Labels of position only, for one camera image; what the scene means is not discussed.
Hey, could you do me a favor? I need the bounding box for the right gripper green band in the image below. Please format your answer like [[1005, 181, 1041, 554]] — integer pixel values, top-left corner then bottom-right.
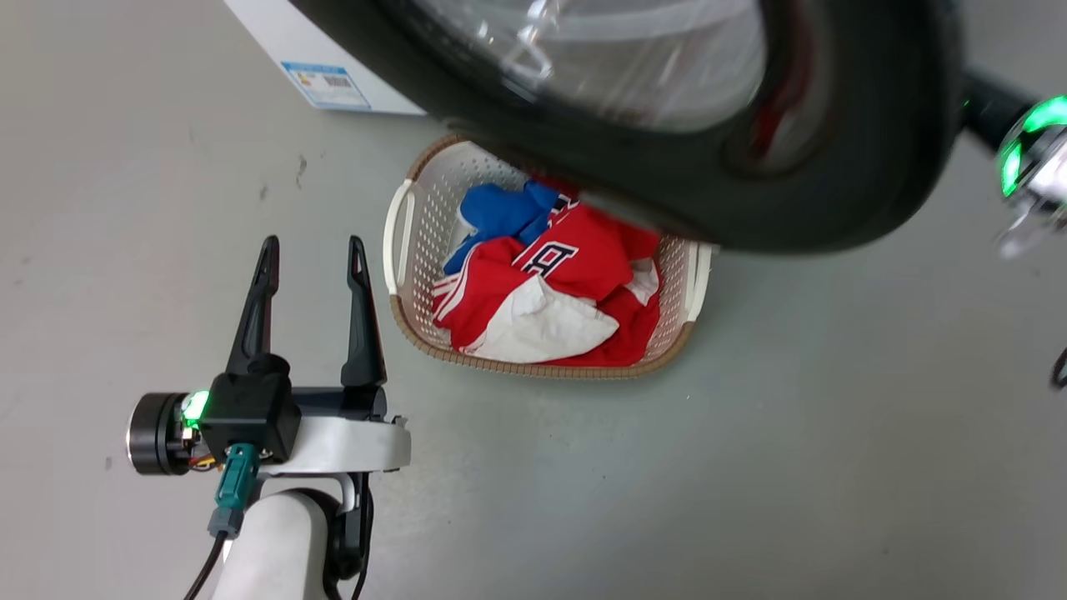
[[961, 71, 1067, 259]]

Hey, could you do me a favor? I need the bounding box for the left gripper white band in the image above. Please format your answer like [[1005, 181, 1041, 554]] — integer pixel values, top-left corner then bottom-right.
[[127, 236, 412, 478]]

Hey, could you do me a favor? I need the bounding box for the dark round washing machine door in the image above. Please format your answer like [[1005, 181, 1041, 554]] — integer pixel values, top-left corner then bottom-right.
[[288, 0, 968, 255]]

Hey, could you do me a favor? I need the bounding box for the white washing machine body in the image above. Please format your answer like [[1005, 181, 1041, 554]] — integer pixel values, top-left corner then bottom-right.
[[223, 0, 427, 116]]

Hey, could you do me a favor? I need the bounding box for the white perforated laundry basket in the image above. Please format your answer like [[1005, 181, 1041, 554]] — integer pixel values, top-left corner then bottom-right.
[[383, 135, 715, 381]]

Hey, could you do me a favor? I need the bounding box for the blue garment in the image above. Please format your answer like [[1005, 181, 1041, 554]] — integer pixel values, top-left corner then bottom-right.
[[443, 182, 562, 277]]

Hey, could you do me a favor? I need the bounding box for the white garment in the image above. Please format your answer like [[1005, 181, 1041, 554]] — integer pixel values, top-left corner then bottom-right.
[[464, 260, 661, 364]]

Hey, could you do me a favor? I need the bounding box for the blue energy label sticker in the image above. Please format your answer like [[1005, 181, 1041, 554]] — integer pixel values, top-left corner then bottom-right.
[[281, 61, 373, 112]]

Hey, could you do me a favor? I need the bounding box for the red jersey with white stripes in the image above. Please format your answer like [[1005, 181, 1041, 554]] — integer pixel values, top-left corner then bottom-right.
[[431, 175, 664, 368]]

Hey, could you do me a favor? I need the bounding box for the teal cable connector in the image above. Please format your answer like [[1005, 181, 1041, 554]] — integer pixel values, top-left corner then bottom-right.
[[208, 443, 261, 539]]

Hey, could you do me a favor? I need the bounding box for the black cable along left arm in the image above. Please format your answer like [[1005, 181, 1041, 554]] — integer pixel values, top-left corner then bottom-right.
[[330, 472, 375, 600]]

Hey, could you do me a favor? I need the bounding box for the thin black camera cable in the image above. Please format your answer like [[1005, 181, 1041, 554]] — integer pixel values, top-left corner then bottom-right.
[[183, 533, 231, 600]]

